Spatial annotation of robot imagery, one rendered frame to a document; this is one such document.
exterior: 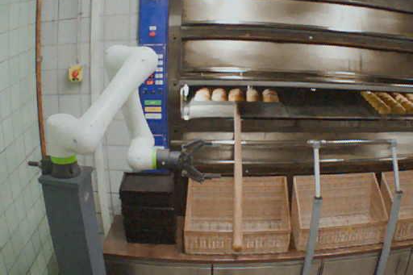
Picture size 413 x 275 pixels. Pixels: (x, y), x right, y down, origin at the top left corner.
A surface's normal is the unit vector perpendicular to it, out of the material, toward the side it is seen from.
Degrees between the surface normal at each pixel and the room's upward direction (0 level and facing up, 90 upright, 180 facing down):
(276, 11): 70
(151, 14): 90
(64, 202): 90
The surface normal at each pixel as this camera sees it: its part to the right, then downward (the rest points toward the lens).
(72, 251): -0.11, 0.26
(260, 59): -0.04, -0.08
